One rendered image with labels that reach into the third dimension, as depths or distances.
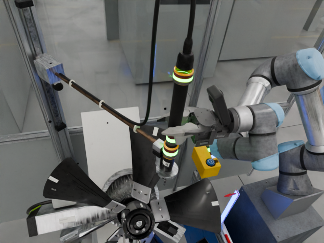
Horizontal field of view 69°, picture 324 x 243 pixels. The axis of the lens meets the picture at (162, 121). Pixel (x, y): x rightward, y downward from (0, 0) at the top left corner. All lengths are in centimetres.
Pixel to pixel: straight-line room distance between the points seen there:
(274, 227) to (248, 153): 65
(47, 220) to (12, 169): 82
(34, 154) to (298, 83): 150
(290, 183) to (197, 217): 46
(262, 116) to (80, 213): 78
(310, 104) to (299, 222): 62
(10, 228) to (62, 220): 141
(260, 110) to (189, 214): 52
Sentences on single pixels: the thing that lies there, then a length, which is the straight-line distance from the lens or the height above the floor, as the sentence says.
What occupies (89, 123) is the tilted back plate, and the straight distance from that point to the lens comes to 110.
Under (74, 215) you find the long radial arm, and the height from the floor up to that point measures 112.
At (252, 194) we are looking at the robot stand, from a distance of 137.
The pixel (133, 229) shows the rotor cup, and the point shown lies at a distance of 93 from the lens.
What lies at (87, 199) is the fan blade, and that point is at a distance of 95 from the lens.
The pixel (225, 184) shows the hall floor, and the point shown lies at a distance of 260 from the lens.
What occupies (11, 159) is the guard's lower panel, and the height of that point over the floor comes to 81.
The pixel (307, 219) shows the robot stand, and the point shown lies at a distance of 144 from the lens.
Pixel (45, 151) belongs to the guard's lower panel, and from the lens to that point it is 170.
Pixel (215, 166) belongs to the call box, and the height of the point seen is 107.
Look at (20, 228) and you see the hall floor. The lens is 244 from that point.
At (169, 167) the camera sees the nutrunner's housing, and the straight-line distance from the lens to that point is 72.
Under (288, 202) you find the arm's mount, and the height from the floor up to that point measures 116.
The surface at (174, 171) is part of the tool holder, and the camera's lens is 75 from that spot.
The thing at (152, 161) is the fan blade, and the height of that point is 136.
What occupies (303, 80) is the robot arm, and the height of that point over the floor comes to 166.
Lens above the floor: 207
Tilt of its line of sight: 43 degrees down
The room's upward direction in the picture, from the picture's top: 7 degrees clockwise
